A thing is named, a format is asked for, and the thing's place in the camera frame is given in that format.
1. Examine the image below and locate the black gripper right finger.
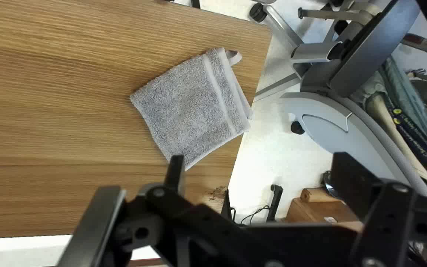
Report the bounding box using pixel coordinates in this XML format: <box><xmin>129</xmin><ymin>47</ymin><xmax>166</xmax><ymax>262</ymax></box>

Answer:
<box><xmin>350</xmin><ymin>182</ymin><xmax>418</xmax><ymax>267</ymax></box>

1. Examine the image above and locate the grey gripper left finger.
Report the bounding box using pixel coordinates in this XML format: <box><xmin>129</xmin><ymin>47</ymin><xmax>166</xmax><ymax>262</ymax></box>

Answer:
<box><xmin>57</xmin><ymin>186</ymin><xmax>128</xmax><ymax>267</ymax></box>

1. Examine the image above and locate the grey terry towel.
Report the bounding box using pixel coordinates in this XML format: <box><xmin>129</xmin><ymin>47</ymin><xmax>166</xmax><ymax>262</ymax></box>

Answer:
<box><xmin>128</xmin><ymin>47</ymin><xmax>254</xmax><ymax>173</ymax></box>

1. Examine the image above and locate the black box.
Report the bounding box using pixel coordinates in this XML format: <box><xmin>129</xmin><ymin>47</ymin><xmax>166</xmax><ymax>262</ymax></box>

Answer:
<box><xmin>330</xmin><ymin>152</ymin><xmax>392</xmax><ymax>211</ymax></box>

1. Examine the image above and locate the brown cardboard box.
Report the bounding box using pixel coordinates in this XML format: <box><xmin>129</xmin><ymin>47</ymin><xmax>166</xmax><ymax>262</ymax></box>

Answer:
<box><xmin>285</xmin><ymin>188</ymin><xmax>367</xmax><ymax>235</ymax></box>

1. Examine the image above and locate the grey office chair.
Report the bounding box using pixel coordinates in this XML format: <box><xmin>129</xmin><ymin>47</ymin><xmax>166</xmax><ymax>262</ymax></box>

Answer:
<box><xmin>248</xmin><ymin>0</ymin><xmax>427</xmax><ymax>201</ymax></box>

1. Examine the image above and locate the teal fabric bag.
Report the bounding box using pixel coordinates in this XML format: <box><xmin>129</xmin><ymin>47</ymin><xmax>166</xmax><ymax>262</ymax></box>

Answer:
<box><xmin>380</xmin><ymin>59</ymin><xmax>427</xmax><ymax>150</ymax></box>

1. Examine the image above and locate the black strap with yellow dots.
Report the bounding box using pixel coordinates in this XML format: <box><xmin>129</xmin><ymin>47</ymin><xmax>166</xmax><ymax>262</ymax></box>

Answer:
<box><xmin>390</xmin><ymin>105</ymin><xmax>427</xmax><ymax>182</ymax></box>

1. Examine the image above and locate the black post with knob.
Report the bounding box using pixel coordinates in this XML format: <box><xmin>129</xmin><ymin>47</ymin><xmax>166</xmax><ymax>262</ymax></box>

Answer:
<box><xmin>269</xmin><ymin>183</ymin><xmax>285</xmax><ymax>223</ymax></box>

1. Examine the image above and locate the thin black cable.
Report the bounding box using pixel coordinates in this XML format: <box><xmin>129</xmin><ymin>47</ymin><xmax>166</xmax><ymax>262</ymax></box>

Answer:
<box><xmin>229</xmin><ymin>204</ymin><xmax>275</xmax><ymax>228</ymax></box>

